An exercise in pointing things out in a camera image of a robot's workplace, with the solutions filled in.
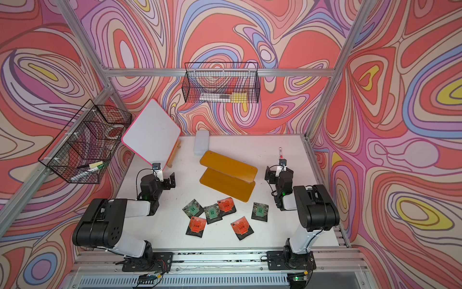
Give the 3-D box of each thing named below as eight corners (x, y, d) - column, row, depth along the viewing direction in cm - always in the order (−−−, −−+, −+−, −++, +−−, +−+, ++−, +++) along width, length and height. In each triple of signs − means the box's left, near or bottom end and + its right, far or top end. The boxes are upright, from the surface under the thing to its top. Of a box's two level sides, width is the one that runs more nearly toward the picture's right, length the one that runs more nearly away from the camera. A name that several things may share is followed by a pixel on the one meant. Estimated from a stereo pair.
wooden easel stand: (169, 168, 106) (167, 162, 102) (180, 145, 118) (178, 140, 113) (172, 168, 106) (170, 163, 102) (182, 146, 117) (180, 140, 113)
